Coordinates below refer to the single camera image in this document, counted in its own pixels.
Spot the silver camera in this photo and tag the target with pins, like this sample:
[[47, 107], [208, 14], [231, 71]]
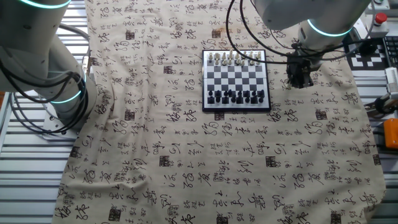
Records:
[[392, 81]]

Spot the black white chessboard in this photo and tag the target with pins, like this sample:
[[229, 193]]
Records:
[[228, 79]]

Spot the grey box red button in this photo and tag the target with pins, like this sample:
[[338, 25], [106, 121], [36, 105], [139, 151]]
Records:
[[380, 18]]

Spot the white metal frame bar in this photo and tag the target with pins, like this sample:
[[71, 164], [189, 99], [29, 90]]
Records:
[[4, 124]]

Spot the grey box dark button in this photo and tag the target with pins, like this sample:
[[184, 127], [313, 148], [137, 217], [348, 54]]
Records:
[[382, 4]]

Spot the black white marker sheet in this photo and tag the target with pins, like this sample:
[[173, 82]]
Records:
[[357, 63]]

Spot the black chess bishop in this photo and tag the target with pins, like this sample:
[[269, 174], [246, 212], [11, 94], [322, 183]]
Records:
[[247, 99]]

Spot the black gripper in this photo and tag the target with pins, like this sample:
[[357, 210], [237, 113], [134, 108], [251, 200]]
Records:
[[301, 68]]

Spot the black keyboard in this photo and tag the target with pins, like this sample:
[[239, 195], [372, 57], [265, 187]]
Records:
[[391, 49]]

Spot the white chess queen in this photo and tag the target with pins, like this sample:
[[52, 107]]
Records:
[[237, 55]]

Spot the beige calligraphy tablecloth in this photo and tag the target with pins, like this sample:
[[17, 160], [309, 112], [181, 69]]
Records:
[[186, 155]]

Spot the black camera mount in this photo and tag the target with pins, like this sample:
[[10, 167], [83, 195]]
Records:
[[384, 105]]

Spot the black chess queen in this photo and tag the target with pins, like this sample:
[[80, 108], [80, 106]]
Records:
[[239, 100]]

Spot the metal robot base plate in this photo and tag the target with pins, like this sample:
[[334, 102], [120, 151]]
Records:
[[49, 127]]

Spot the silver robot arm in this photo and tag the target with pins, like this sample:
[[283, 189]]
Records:
[[31, 46]]

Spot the white chess knight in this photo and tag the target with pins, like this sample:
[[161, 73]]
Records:
[[217, 56], [250, 56]]

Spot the white chess bishop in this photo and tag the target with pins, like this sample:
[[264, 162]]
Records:
[[244, 55], [224, 56]]

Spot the orange box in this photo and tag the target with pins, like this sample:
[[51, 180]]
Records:
[[391, 133]]

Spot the white chess rook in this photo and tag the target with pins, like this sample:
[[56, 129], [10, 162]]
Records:
[[211, 56], [258, 56]]

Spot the black chess rook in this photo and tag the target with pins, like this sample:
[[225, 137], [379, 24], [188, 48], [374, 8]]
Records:
[[261, 99], [211, 100]]

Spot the black chess king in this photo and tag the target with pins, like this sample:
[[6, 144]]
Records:
[[233, 99]]

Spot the black chess knight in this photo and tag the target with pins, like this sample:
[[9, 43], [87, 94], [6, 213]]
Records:
[[218, 99]]

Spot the white chess king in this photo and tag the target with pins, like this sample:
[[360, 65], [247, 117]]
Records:
[[230, 54]]

